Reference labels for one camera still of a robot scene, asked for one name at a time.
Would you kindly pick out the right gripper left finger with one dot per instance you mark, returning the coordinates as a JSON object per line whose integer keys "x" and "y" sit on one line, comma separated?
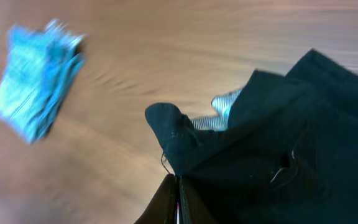
{"x": 163, "y": 206}

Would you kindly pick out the black shorts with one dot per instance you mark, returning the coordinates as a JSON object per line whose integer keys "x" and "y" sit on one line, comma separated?
{"x": 289, "y": 152}

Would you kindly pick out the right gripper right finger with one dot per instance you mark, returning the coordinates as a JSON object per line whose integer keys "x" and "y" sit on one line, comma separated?
{"x": 192, "y": 208}

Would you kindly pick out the folded blue denim shorts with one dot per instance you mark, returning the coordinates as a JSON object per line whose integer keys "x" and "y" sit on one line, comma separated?
{"x": 40, "y": 68}

